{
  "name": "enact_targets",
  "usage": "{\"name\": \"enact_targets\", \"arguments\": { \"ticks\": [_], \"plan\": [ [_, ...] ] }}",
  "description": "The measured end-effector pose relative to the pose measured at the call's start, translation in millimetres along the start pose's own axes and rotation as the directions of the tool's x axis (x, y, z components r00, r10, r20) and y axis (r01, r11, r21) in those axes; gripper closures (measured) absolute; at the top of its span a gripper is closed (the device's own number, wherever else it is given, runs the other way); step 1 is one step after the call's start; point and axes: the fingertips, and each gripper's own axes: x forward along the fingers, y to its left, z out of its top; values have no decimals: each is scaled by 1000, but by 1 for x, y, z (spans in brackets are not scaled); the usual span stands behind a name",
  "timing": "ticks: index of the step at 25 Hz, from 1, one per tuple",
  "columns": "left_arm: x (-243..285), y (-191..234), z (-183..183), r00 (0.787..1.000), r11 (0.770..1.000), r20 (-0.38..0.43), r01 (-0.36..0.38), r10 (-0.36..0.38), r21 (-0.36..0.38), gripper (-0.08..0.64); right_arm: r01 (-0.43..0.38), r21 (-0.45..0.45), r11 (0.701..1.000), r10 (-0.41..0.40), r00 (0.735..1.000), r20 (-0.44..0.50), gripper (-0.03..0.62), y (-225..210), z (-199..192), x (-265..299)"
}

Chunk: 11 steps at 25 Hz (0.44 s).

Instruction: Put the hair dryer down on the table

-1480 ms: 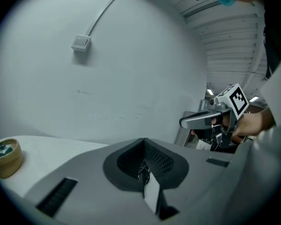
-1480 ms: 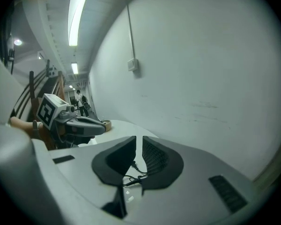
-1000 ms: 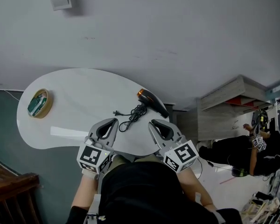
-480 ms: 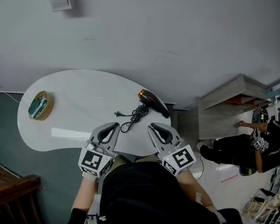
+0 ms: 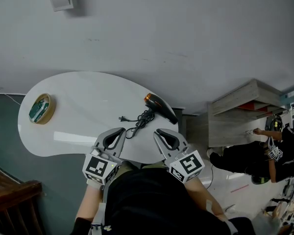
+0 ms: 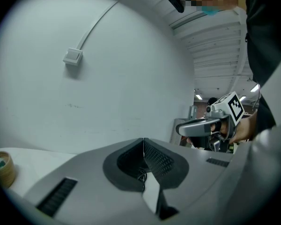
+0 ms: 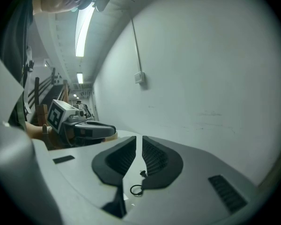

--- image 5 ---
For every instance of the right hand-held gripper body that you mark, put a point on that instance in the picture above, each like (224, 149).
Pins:
(186, 166)

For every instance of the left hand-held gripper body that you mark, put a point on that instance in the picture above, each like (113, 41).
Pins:
(100, 168)

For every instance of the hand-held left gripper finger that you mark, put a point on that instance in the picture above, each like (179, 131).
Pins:
(106, 137)
(121, 144)

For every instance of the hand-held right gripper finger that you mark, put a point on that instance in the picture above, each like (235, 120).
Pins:
(177, 138)
(160, 147)

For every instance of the black orange hair dryer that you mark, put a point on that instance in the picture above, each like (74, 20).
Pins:
(159, 106)

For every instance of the white kidney-shaped table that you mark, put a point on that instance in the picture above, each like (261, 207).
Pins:
(88, 101)

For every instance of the person's left forearm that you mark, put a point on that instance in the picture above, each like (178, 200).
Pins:
(89, 202)

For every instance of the person's right forearm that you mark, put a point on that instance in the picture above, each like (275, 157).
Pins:
(203, 197)

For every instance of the beige wrist band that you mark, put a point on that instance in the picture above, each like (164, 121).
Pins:
(95, 183)

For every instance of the person's olive trousers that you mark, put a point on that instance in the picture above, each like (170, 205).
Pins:
(127, 166)

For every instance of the person's black shirt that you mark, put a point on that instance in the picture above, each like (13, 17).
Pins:
(161, 204)

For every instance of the pink floor strip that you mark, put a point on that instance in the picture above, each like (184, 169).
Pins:
(239, 188)

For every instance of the grey wooden shelf cabinet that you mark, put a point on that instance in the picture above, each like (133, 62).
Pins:
(235, 116)

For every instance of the round wooden box green contents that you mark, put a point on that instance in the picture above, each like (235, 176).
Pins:
(42, 108)

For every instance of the brown wooden furniture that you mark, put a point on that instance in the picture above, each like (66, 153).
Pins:
(12, 202)

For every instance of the white metal rack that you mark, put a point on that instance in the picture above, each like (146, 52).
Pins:
(289, 204)

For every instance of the grey file box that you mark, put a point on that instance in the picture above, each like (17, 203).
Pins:
(292, 94)

